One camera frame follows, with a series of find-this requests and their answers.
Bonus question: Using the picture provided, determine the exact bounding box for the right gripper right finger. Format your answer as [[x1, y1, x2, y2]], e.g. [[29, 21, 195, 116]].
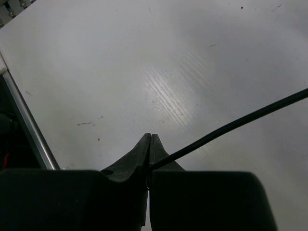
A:
[[148, 133, 279, 231]]

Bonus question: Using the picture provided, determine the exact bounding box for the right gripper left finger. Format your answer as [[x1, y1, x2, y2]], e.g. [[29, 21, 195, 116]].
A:
[[0, 133, 151, 231]]

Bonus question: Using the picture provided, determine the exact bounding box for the black headphone audio cable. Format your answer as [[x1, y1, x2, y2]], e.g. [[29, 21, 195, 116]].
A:
[[144, 88, 308, 191]]

